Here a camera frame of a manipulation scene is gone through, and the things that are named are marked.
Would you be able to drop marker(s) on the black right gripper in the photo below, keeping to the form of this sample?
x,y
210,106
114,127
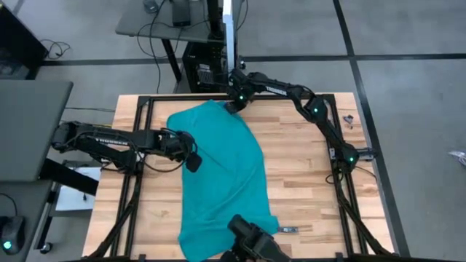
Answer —
x,y
240,85

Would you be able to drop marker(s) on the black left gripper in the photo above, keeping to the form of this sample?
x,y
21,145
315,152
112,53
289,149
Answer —
x,y
174,143

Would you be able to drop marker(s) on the teal towel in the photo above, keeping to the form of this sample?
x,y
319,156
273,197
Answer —
x,y
225,163

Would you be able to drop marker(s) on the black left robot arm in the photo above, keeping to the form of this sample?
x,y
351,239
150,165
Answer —
x,y
109,140

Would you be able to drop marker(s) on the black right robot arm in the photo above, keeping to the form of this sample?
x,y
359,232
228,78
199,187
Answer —
x,y
320,120

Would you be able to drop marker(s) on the black caster wheel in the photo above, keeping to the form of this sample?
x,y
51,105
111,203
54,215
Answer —
x,y
242,65
46,248

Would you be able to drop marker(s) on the black computer tower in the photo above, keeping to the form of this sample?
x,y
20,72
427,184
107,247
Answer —
x,y
193,65

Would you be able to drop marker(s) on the black monitor pole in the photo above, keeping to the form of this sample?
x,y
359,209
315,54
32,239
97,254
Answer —
x,y
215,18

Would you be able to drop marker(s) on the black power adapter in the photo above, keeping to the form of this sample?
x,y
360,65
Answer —
x,y
181,14

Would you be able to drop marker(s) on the white panel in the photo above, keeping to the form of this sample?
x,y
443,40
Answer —
x,y
73,200

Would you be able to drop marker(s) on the grey standing desk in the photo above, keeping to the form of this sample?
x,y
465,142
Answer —
x,y
131,25

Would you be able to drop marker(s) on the grey computer mouse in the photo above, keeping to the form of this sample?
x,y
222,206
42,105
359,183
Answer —
x,y
150,5

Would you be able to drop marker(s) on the large grey desk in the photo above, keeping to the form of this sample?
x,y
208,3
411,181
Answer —
x,y
29,127

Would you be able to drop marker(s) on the black mouse with light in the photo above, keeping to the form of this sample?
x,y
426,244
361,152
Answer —
x,y
12,233

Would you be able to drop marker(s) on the black cabinet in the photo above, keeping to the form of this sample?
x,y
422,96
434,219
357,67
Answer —
x,y
14,40

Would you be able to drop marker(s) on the white vertical post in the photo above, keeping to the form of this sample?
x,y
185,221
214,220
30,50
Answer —
x,y
229,36

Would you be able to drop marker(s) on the black aluminium table frame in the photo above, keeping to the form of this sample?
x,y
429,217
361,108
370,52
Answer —
x,y
160,97

